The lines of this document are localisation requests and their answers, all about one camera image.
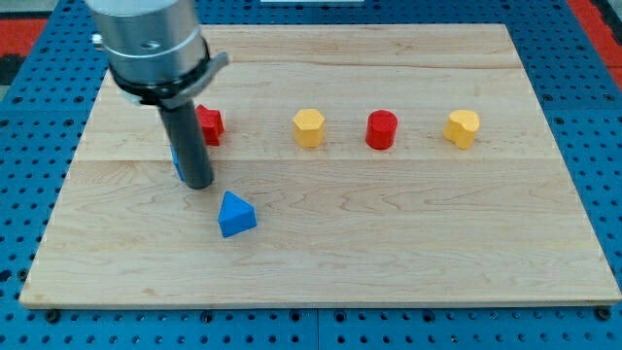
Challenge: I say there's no blue cube block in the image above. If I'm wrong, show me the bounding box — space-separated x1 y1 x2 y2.
169 145 186 182

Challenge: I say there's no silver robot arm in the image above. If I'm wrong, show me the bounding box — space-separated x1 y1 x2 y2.
86 0 229 110

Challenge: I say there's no red star block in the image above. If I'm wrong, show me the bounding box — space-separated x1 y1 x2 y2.
195 105 225 146

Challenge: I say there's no light wooden board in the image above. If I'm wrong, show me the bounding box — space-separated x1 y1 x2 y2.
20 24 621 310

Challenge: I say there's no yellow hexagon block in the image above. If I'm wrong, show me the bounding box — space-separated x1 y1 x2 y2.
293 109 326 148

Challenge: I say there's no red cylinder block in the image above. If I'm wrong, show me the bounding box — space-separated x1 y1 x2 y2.
365 110 398 150

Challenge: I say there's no blue triangle block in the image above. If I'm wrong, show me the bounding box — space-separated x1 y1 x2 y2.
218 192 257 238

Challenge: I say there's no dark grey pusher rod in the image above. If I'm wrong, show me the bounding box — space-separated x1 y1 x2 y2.
158 101 214 190

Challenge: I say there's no yellow heart block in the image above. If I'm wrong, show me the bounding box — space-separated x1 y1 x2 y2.
442 110 480 150

